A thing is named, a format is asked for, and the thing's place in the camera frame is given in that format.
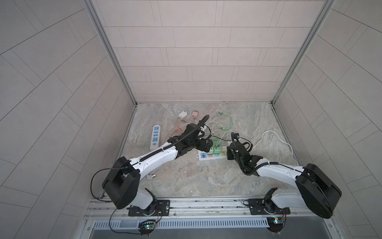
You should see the white blue socket power strip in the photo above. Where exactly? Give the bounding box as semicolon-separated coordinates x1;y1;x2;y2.
150;124;161;151

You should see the left green circuit board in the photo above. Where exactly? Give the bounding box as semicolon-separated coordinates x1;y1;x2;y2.
138;220;157;236

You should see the green circuit board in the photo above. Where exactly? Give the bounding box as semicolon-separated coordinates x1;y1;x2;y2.
267;217;285;233
138;220;157;236

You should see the white charger adapter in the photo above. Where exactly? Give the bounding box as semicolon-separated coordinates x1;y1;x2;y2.
178;111;188;119

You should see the pink charger adapter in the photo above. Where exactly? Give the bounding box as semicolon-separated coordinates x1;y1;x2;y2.
192;111;199;119

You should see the green charging cable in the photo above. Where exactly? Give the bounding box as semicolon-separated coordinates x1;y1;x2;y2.
208;111;234;147

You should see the aluminium mounting rail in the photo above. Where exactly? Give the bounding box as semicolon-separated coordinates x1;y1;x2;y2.
83;195;333;222

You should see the pink charging cable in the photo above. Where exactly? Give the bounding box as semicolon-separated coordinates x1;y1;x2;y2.
170;120;190;135

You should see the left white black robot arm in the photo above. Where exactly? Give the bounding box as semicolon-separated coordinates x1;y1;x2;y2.
102;115;213;215

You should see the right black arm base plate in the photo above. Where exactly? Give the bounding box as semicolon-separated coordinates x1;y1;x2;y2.
243;199;290;215

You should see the white power strip cord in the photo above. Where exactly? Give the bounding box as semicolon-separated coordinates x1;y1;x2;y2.
258;129;296;159

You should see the right green circuit board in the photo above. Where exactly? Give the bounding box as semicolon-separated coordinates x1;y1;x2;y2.
267;217;285;233

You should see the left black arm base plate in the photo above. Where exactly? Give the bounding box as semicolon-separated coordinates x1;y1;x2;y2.
128;199;170;217

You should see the green charger adapter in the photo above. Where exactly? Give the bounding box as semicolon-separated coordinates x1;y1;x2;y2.
207;147;214;155
213;146;221;154

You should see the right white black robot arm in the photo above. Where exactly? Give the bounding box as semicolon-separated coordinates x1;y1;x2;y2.
227;132;342;219

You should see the white multicolour socket power strip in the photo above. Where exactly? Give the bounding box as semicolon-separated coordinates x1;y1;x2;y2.
197;146;227;161

